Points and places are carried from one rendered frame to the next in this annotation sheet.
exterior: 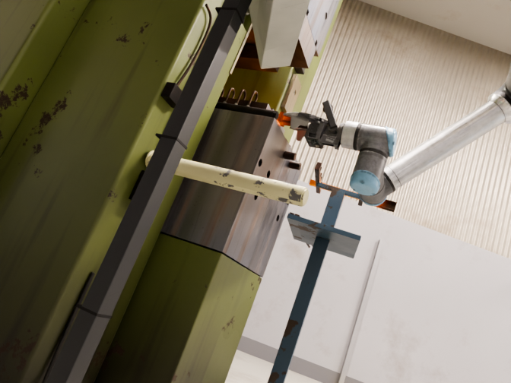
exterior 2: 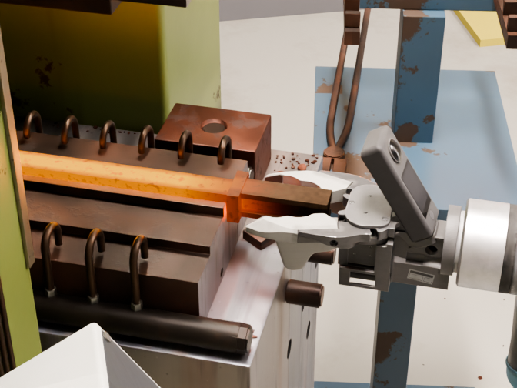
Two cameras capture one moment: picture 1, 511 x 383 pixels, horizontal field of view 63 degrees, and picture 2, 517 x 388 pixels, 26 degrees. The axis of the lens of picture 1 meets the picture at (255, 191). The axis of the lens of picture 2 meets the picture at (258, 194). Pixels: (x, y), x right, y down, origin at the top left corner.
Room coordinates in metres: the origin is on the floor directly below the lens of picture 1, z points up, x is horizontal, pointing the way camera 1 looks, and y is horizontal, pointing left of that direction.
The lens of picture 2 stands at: (0.42, 0.18, 1.68)
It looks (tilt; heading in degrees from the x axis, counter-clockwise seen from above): 35 degrees down; 348
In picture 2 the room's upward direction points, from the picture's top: straight up
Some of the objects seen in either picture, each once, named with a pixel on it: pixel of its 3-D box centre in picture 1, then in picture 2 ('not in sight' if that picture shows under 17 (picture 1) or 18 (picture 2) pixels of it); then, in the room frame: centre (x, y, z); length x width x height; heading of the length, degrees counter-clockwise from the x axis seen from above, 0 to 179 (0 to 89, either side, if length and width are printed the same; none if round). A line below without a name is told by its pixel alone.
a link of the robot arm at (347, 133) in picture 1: (350, 135); (478, 242); (1.24, -0.22, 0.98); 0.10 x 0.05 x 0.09; 154
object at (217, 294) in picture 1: (147, 308); not in sight; (1.48, 0.20, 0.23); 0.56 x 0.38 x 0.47; 64
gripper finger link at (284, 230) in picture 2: (294, 121); (292, 245); (1.28, -0.04, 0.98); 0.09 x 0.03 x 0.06; 85
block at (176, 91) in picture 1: (173, 95); not in sight; (1.04, 0.30, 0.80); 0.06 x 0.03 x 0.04; 154
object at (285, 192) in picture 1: (221, 177); not in sight; (0.98, 0.09, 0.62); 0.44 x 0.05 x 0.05; 64
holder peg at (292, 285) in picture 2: (290, 156); (305, 293); (1.33, -0.07, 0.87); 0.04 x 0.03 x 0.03; 64
